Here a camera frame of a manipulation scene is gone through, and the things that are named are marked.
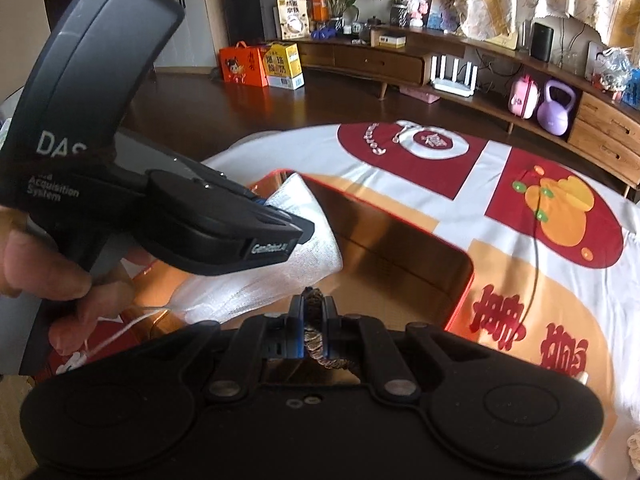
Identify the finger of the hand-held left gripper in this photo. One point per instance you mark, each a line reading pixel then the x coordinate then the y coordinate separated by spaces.
pixel 235 181
pixel 272 247

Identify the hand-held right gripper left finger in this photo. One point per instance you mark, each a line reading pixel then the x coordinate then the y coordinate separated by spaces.
pixel 296 327

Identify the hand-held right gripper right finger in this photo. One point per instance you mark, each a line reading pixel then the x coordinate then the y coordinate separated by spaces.
pixel 328 327

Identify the white mesh cloth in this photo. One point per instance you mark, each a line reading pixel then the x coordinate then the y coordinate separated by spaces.
pixel 320 255

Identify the red cardboard box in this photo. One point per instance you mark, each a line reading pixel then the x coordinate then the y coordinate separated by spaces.
pixel 400 270

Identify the person's left hand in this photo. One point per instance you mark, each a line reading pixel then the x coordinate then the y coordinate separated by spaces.
pixel 45 275

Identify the orange gift box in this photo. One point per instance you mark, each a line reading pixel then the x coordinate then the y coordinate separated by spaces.
pixel 242 66

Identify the yellow carton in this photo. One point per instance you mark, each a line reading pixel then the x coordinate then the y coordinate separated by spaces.
pixel 284 67

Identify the printed red and white tablecloth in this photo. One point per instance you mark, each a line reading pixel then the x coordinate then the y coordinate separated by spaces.
pixel 450 220

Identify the white and yellow box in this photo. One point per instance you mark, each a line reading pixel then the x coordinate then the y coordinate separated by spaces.
pixel 293 19

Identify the long wooden cabinet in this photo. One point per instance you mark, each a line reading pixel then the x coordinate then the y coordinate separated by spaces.
pixel 380 62

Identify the green potted plant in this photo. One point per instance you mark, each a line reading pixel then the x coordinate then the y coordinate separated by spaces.
pixel 340 7

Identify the small white box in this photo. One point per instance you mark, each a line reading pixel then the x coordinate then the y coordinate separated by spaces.
pixel 391 41

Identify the white router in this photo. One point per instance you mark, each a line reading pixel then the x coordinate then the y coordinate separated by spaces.
pixel 452 85

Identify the pink toy case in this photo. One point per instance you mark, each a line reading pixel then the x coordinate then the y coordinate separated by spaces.
pixel 523 99

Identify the purple kettlebell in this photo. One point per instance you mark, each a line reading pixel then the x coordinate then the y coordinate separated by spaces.
pixel 554 117

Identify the light wooden drawer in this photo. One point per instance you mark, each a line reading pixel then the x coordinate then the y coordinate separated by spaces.
pixel 612 115
pixel 600 147

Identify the black speaker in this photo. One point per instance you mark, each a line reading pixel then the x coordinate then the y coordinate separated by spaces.
pixel 542 42

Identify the clear plastic bag of items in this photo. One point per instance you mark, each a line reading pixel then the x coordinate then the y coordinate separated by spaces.
pixel 614 72

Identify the blue picture frame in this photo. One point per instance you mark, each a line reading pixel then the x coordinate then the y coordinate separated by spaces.
pixel 442 10

